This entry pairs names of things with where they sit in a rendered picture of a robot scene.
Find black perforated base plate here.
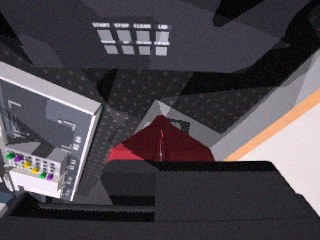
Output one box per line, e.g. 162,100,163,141
0,4,320,205

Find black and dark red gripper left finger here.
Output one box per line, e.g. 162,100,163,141
106,115,161,162

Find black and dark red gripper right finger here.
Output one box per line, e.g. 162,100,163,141
161,115,215,161

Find grey block with rows of holes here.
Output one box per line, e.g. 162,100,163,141
4,136,69,179

